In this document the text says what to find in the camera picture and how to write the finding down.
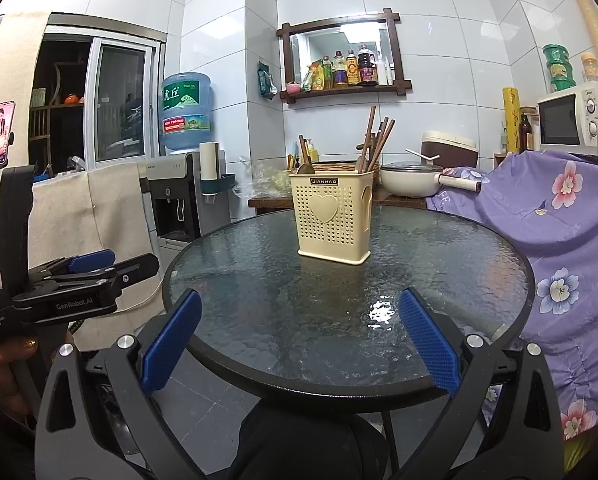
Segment beige perforated utensil holder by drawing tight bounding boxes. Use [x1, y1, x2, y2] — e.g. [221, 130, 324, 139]
[290, 171, 375, 265]

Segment round glass table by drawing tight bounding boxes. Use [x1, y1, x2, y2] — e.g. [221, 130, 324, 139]
[161, 204, 537, 480]

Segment clear plastic bag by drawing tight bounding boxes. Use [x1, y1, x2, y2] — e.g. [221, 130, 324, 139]
[234, 157, 295, 198]

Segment white microwave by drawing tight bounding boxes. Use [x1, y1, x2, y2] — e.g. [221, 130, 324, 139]
[536, 80, 598, 152]

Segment sliding window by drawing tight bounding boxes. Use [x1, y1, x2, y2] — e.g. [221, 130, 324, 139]
[29, 14, 167, 171]

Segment purple label bottle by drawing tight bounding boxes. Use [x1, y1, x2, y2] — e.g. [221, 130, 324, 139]
[332, 50, 347, 89]

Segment dark soy sauce bottle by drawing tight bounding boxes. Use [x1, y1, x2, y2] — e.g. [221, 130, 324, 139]
[357, 45, 378, 87]

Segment grey water dispenser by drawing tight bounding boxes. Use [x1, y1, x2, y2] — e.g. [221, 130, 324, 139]
[139, 152, 230, 256]

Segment purple floral cloth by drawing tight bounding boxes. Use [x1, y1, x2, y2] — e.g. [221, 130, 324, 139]
[426, 149, 598, 441]

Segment blue water bottle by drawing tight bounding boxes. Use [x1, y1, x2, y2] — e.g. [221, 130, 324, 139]
[160, 72, 214, 155]

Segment pair of brown wooden chopsticks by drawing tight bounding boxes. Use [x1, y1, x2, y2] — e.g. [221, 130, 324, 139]
[373, 118, 397, 173]

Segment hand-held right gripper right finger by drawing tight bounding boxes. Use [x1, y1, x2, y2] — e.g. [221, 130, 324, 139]
[398, 287, 566, 480]

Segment white cable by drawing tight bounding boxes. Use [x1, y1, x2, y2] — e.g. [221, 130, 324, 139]
[113, 274, 166, 322]

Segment green hanging packet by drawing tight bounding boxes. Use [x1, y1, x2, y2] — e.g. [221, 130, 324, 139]
[256, 61, 279, 101]

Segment wooden framed mirror shelf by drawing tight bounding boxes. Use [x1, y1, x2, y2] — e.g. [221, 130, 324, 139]
[276, 9, 414, 106]

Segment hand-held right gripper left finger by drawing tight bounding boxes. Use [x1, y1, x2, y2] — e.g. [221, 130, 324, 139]
[34, 289, 203, 480]

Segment white cup dispenser tube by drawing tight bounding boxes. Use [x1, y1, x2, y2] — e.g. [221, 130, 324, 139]
[199, 141, 237, 206]

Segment brown and cream rice cooker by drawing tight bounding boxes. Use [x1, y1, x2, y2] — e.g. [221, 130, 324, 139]
[421, 131, 480, 171]

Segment person's black trousers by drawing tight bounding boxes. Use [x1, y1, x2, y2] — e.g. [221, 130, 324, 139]
[219, 400, 390, 480]

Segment woven pattern basin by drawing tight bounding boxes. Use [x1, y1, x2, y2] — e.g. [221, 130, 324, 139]
[311, 160, 382, 181]

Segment yellow packet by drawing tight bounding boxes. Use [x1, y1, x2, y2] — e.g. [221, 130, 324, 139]
[306, 62, 326, 92]

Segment white ladle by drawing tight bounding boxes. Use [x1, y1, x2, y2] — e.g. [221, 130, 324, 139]
[405, 148, 446, 165]

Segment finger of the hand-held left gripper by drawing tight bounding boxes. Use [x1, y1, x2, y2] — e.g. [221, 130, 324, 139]
[29, 254, 160, 297]
[29, 250, 116, 284]

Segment cream pan with glass lid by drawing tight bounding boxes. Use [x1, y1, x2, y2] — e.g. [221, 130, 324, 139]
[379, 160, 482, 198]

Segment wooden rack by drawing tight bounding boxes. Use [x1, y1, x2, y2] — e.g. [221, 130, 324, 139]
[29, 62, 92, 162]

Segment yellow roll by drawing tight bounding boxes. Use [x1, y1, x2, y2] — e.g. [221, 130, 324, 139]
[502, 87, 522, 156]

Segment wooden counter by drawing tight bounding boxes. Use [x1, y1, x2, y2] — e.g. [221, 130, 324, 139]
[248, 192, 430, 216]

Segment person's left hand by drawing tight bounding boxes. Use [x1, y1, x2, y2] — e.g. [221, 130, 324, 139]
[0, 270, 39, 416]

